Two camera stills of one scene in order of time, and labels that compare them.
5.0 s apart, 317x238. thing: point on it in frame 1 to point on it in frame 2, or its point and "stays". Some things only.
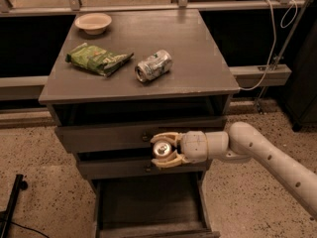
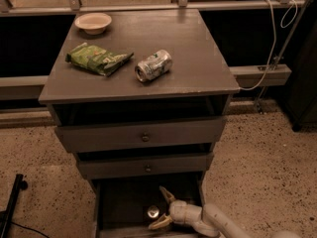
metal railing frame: (243, 76) stays
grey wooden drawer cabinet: (118, 78) stays
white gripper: (193, 145) to (178, 211)
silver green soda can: (158, 63) stays
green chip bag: (96, 59) stays
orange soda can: (161, 149) to (153, 211)
